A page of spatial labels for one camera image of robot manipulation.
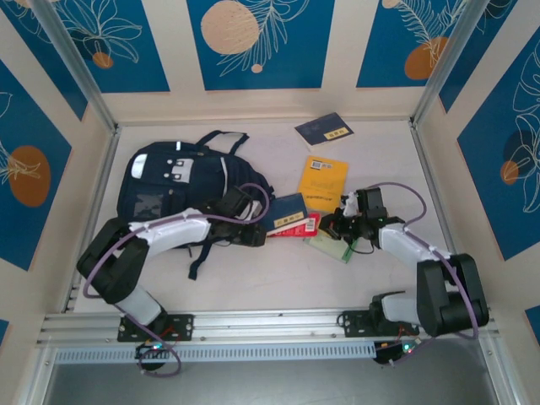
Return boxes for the aluminium left corner post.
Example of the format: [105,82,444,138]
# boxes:
[31,0,122,132]

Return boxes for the black mounting plate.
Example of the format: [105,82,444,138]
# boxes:
[116,312,195,343]
[340,310,420,338]

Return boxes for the navy book yellow label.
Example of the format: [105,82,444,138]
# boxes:
[294,111,355,152]
[264,192,311,234]

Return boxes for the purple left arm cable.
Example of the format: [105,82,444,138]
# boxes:
[82,181,272,377]

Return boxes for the aluminium right corner post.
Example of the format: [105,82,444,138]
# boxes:
[409,0,493,127]

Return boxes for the aluminium right side rail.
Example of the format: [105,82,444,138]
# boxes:
[411,121,473,305]

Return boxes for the blue floral wall panel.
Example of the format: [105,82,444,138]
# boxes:
[356,0,482,89]
[457,24,540,262]
[186,0,337,91]
[41,0,171,94]
[0,8,89,122]
[0,58,73,272]
[438,0,521,114]

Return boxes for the black controller board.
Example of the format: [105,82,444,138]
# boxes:
[374,340,419,367]
[133,342,173,360]

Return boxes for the grey slotted cable duct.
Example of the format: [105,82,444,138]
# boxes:
[54,341,376,365]

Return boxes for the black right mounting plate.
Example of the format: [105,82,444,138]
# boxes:
[340,310,420,338]

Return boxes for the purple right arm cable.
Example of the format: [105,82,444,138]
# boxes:
[370,181,481,368]

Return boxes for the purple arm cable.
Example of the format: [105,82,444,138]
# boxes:
[82,181,272,377]
[370,181,481,368]

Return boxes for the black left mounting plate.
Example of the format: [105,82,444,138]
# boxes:
[116,312,195,343]

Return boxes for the left black controller board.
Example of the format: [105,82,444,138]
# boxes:
[133,342,173,360]

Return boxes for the aluminium corner post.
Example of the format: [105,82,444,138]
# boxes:
[409,0,493,127]
[31,0,122,132]

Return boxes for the right black controller board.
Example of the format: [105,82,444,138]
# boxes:
[374,340,419,367]

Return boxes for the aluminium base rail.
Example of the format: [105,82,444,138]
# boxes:
[37,310,498,346]

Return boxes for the navy blue student backpack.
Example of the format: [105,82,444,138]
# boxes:
[116,129,275,282]

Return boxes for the green notepad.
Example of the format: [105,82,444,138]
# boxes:
[303,230,359,265]

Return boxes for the red barcode packet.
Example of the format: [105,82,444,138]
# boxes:
[266,212,321,238]

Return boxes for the aluminium left side rail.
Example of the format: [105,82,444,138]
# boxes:
[62,124,123,314]

